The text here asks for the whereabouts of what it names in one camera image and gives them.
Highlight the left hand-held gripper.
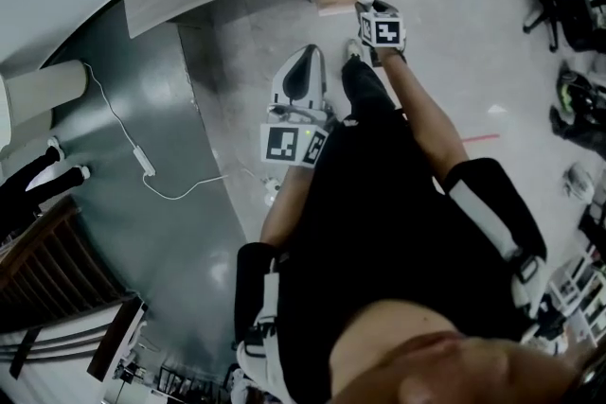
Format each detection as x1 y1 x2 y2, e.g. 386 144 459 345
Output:
258 44 336 169

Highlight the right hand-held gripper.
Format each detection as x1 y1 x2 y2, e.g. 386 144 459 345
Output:
354 0 409 63

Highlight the person's left forearm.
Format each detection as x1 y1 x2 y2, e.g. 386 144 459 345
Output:
258 164 314 250

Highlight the person's right forearm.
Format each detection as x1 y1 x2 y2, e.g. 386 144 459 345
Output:
381 54 471 181

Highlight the person's pale shoe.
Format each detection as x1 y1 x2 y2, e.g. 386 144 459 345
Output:
341 37 365 62

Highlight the person's black trouser leg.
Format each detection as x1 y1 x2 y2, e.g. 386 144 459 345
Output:
340 58 399 122

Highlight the white charger plug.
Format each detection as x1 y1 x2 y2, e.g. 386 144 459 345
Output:
261 176 284 208

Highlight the person's black shirt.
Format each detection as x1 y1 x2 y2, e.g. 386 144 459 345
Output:
269 108 526 394

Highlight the white power strip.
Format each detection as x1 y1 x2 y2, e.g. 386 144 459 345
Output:
132 146 157 179

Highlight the black and green helmet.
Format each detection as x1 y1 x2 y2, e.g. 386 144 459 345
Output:
554 66 597 111

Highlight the dark clothing pile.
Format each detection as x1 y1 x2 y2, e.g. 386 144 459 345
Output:
548 101 606 153

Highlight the beige cylindrical stool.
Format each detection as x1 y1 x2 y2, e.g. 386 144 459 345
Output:
9 108 54 146
2 60 91 113

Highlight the grey helmet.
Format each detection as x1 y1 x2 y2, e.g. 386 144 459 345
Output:
561 162 597 203

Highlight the white round table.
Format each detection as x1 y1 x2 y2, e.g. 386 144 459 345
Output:
0 73 14 155

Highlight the dark wooden slatted bench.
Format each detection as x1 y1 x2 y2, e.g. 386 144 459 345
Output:
0 196 132 335

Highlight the dark wooden board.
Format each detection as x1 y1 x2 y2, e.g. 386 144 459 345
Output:
86 297 149 383

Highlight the black equipment clutter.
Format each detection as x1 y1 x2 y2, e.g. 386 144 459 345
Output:
113 344 238 404

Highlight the person's face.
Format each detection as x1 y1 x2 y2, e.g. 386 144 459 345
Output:
330 301 596 404

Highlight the white shelving rack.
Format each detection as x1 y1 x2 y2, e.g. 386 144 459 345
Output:
546 245 606 356

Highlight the white power strip cord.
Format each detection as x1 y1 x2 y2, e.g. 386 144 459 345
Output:
83 61 139 152

